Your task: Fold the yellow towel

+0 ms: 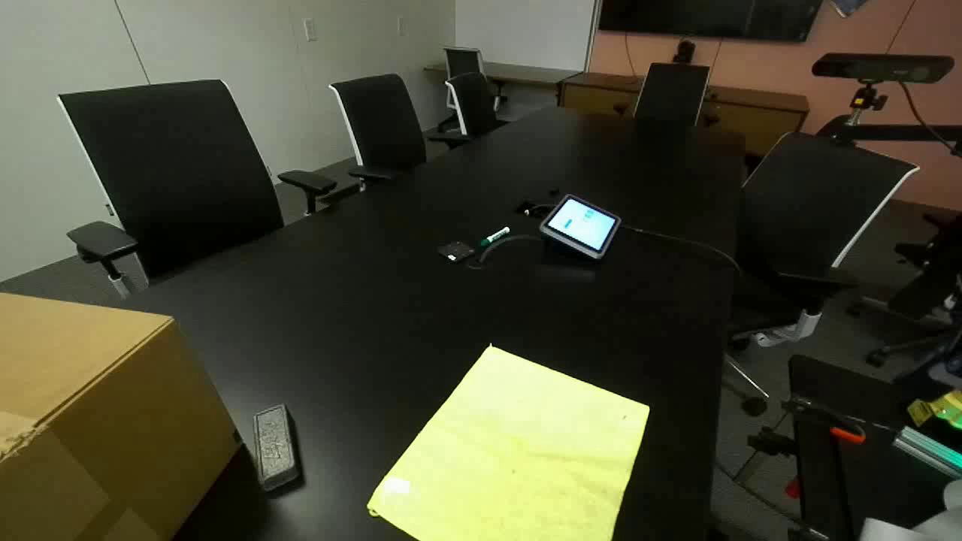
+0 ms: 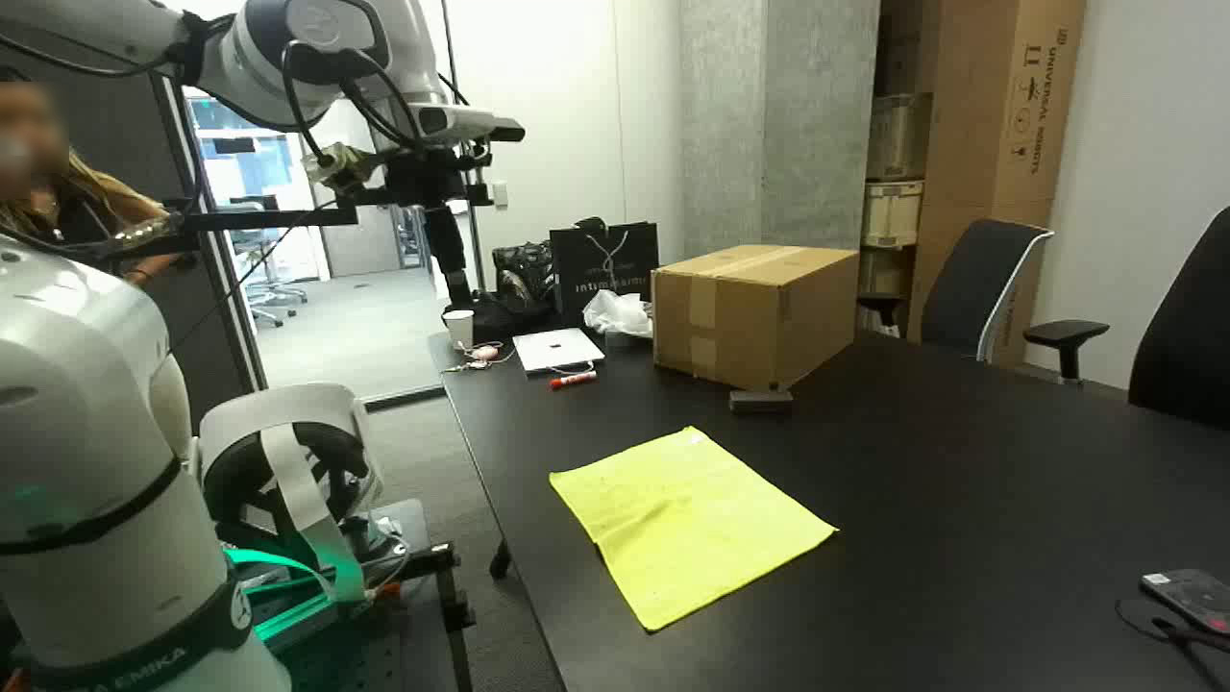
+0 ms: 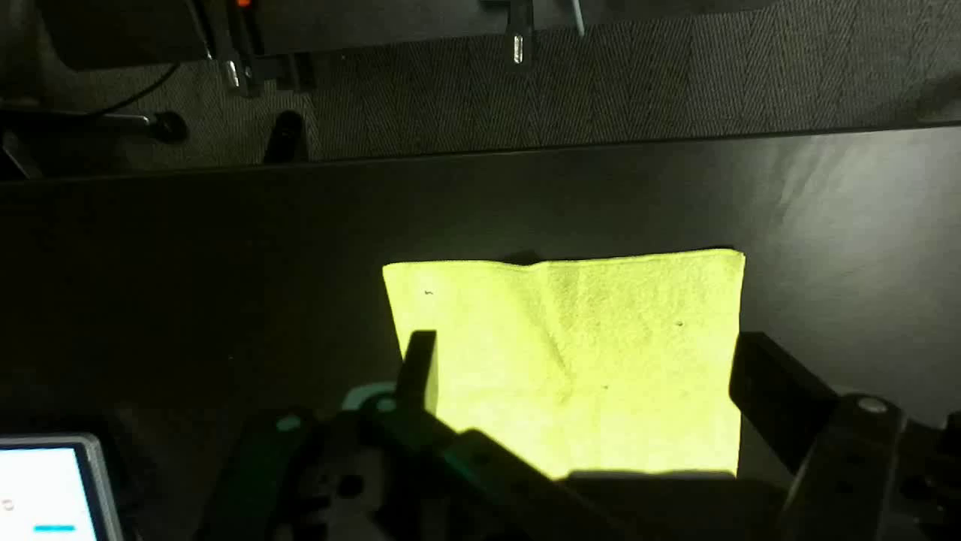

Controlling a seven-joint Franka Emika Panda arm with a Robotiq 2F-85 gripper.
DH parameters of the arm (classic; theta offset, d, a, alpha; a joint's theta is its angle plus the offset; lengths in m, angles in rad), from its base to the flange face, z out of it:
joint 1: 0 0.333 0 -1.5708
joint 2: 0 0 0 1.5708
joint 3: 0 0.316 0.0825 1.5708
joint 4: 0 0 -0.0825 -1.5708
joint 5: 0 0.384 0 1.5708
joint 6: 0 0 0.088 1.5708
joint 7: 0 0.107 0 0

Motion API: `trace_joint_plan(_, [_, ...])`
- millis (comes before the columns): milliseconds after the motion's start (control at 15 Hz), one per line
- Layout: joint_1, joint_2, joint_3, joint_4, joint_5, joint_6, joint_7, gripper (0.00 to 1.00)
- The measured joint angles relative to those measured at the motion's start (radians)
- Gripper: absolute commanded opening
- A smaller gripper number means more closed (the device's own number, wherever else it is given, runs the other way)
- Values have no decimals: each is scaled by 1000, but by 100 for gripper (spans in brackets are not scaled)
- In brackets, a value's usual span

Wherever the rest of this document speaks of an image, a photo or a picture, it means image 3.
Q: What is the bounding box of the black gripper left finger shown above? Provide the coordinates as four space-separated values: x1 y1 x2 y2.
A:
354 329 627 541

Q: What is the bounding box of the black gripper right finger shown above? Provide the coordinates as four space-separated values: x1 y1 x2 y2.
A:
726 329 910 541

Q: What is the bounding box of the yellow towel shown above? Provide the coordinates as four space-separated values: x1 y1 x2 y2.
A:
378 246 747 480

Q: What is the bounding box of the black office chair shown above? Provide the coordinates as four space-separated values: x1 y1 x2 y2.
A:
0 0 316 174
477 0 595 68

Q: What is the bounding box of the tablet with lit screen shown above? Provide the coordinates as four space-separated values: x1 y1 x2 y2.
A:
0 433 125 541

